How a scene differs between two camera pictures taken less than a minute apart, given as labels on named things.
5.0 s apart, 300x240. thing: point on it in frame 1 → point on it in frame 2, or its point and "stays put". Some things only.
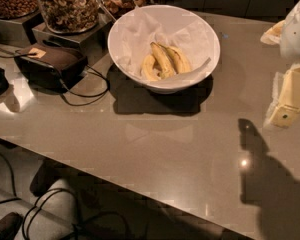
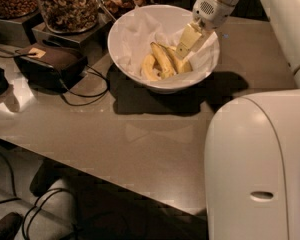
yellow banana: x=166 y=68 stays put
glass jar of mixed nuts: x=69 y=8 stays put
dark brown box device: x=50 y=67 stays put
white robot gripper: x=296 y=37 → x=212 y=13
